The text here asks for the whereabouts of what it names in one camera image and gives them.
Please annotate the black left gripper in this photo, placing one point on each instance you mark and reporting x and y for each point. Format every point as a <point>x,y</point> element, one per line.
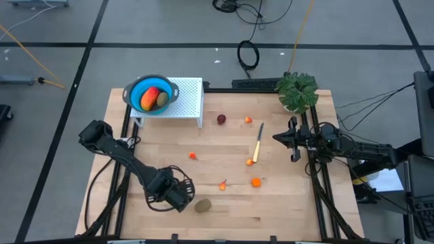
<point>173,194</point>

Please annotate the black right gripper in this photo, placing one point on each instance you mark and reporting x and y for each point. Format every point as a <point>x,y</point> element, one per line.
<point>303,139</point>

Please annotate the brown kiwi fruit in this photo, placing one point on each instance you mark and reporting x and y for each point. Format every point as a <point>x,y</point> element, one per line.
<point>202,205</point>
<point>162,99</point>

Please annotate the small orange toy fruit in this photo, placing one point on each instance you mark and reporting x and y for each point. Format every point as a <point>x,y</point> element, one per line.
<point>248,120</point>
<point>249,162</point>

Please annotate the small orange-red toy fruit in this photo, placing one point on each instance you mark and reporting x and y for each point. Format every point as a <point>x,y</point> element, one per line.
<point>192,155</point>

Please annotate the orange toy cylinder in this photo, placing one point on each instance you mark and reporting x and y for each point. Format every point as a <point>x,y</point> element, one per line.
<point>256,182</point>

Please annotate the dark red plum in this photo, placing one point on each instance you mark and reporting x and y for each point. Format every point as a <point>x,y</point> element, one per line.
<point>221,119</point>

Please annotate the red-orange toy mango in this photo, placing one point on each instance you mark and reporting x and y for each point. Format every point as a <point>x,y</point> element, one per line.
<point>150,98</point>

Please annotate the blue bowl with grey rim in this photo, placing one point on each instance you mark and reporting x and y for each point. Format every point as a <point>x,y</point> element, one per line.
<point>137,91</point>

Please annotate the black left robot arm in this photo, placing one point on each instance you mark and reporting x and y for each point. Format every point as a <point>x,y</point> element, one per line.
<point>132,162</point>

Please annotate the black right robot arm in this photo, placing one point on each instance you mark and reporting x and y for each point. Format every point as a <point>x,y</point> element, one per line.
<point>366,149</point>

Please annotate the green potted plant white pot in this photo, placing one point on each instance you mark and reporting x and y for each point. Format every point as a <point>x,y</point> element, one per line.
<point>298,91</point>

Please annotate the yellow-orange toy cube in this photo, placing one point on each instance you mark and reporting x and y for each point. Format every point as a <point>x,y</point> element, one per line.
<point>222,185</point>

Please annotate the black perforated box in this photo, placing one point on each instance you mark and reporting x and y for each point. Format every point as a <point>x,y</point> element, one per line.
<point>254,83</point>

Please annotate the white perforated metal shelf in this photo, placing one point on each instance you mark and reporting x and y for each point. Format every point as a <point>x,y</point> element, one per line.
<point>190,101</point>

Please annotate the white paper sheet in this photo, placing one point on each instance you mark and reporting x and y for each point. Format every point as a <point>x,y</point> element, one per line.
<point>386,179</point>

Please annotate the grey monitor back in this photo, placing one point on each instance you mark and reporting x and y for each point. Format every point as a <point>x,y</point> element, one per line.
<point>424,112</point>

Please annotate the black computer keyboard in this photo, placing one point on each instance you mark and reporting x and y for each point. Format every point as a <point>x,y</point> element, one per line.
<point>425,213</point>

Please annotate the black floor object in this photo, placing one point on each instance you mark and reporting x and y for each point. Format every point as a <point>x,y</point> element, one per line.
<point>4,112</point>

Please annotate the grey stand base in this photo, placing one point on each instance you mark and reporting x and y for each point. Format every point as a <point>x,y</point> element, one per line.
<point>17,80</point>
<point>37,3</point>

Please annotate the black aluminium table frame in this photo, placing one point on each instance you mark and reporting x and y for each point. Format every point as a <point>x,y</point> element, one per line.
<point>237,90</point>

